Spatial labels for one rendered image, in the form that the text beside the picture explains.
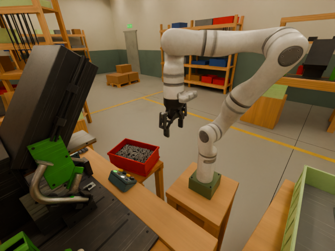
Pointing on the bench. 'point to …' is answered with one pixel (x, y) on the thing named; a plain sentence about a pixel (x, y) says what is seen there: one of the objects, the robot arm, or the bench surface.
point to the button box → (122, 184)
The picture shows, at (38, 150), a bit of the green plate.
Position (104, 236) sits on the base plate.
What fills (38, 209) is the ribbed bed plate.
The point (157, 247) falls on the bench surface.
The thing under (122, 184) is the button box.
